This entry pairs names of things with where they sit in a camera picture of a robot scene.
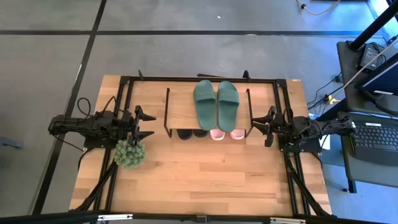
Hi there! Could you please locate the tan floor cable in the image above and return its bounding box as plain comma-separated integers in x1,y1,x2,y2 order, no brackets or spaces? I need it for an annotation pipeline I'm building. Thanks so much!
296,0,342,16

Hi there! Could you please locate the dark grey desk top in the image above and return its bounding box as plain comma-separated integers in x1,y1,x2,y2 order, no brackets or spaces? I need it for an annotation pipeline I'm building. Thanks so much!
336,40,398,116
338,111,398,189

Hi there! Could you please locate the black computer monitor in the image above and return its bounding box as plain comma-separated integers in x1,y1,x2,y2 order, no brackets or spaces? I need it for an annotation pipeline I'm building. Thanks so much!
353,51,398,98

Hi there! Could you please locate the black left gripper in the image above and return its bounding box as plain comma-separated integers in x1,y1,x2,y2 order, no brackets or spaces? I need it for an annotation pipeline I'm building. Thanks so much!
119,105,157,147

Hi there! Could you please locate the black metal table frame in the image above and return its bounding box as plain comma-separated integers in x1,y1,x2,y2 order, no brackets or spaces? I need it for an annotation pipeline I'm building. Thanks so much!
68,70,333,218

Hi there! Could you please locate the black floor power cable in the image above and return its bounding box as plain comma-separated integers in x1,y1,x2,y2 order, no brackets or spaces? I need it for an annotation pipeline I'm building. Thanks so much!
307,72,345,110

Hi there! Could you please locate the wooden shelf with black frame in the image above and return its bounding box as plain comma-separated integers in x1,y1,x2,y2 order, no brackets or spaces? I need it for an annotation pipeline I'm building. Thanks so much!
163,87,253,139

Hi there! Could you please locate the black laptop keyboard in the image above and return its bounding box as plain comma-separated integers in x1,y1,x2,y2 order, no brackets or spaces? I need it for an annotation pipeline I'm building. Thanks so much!
346,119,398,167

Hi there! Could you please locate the black diagonal pole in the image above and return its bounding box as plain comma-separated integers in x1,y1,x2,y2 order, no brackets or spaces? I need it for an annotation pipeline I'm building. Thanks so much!
347,0,398,52

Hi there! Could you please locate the green rubber slide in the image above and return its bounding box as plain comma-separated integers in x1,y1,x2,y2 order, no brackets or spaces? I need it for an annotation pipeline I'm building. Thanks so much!
216,80,241,133
192,79,218,131

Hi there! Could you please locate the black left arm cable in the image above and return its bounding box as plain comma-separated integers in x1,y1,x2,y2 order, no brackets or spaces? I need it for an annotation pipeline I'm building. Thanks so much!
76,96,118,118

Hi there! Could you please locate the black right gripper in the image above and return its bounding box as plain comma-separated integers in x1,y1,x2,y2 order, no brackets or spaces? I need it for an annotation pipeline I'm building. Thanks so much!
250,105,295,142

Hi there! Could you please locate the pink rubber slide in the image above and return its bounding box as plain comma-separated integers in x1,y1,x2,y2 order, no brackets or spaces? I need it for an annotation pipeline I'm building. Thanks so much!
209,129,226,142
229,129,246,141

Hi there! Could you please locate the thin white rod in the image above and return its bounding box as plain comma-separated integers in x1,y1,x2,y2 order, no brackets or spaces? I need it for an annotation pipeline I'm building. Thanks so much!
343,37,398,88

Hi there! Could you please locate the green artificial plant ball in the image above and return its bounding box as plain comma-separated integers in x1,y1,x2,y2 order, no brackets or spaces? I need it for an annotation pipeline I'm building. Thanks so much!
112,139,147,170

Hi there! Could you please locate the black crossbar with silver brackets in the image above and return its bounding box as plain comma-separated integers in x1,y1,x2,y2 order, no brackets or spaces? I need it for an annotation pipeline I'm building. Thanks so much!
0,210,398,224

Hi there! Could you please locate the black power adapter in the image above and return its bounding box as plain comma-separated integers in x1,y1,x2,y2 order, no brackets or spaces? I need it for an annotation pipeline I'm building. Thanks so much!
359,43,379,72

